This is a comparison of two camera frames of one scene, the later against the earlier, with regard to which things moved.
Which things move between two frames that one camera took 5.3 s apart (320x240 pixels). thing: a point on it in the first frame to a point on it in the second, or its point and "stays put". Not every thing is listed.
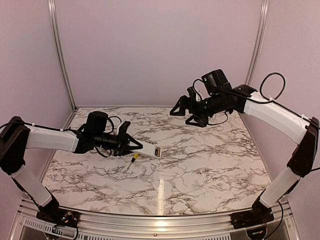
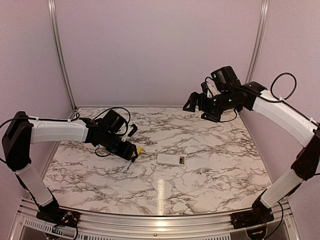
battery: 157,150 to 181,160
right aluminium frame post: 258,41 stays put
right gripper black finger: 183,103 to 195,99
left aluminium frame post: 52,7 stays put
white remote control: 151,149 to 173,159
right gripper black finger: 201,121 to 207,116
